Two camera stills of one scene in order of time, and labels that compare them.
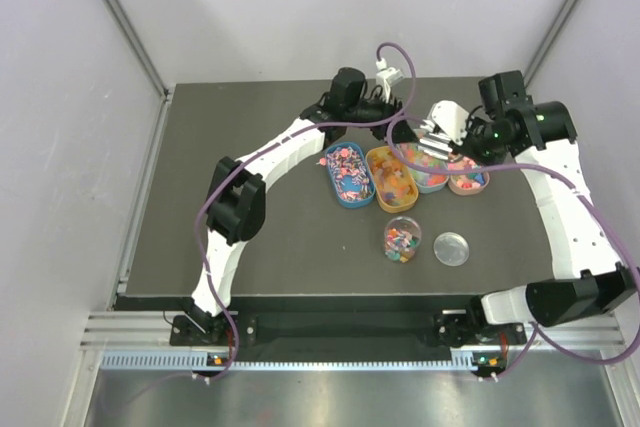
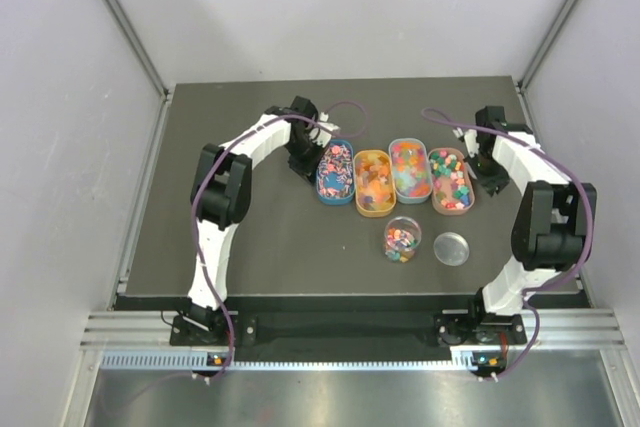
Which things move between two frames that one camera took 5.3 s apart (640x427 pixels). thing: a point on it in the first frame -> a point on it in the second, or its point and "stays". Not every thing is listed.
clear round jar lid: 451,248 stays
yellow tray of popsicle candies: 395,188 -> 375,183
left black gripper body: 392,119 -> 302,163
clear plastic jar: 402,238 stays
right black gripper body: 480,145 -> 488,172
